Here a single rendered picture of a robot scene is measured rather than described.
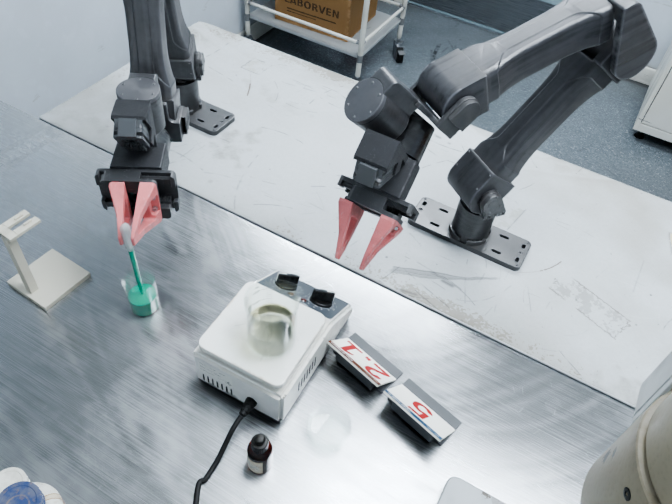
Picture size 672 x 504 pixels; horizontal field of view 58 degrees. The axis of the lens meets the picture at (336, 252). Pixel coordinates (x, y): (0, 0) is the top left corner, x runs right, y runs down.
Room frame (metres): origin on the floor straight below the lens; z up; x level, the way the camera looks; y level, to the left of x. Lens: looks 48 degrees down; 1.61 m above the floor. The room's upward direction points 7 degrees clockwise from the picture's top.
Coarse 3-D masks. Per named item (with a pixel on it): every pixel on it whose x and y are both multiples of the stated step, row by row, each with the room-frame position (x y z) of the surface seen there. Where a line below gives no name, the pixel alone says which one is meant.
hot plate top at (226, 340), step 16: (240, 304) 0.46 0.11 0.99; (224, 320) 0.43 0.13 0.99; (240, 320) 0.43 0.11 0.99; (304, 320) 0.44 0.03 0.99; (320, 320) 0.45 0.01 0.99; (208, 336) 0.40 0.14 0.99; (224, 336) 0.40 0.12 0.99; (240, 336) 0.41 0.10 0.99; (304, 336) 0.42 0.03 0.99; (208, 352) 0.38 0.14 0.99; (224, 352) 0.38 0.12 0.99; (240, 352) 0.39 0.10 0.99; (304, 352) 0.40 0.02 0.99; (240, 368) 0.36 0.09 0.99; (256, 368) 0.37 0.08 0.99; (272, 368) 0.37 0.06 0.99; (288, 368) 0.37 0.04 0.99; (272, 384) 0.35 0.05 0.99
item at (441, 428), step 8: (392, 392) 0.39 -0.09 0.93; (400, 392) 0.40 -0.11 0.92; (408, 392) 0.41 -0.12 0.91; (400, 400) 0.38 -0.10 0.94; (408, 400) 0.39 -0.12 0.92; (416, 400) 0.39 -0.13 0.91; (416, 408) 0.37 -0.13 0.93; (424, 408) 0.38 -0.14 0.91; (424, 416) 0.36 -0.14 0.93; (432, 416) 0.37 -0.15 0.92; (432, 424) 0.35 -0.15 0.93; (440, 424) 0.36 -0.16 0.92; (440, 432) 0.34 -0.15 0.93
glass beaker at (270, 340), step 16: (256, 288) 0.43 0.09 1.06; (272, 288) 0.44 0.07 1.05; (288, 288) 0.43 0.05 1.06; (256, 304) 0.43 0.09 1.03; (288, 304) 0.43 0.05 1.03; (256, 320) 0.38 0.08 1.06; (288, 320) 0.39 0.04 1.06; (256, 336) 0.38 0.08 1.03; (272, 336) 0.38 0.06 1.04; (288, 336) 0.39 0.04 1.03; (256, 352) 0.38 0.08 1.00; (272, 352) 0.38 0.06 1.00; (288, 352) 0.39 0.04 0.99
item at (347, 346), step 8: (336, 344) 0.45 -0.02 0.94; (344, 344) 0.46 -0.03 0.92; (352, 344) 0.47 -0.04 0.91; (352, 352) 0.45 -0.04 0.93; (360, 352) 0.46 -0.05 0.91; (360, 360) 0.43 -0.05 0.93; (368, 360) 0.44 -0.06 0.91; (368, 368) 0.42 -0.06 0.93; (376, 368) 0.43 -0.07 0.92; (376, 376) 0.41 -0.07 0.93; (384, 376) 0.42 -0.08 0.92
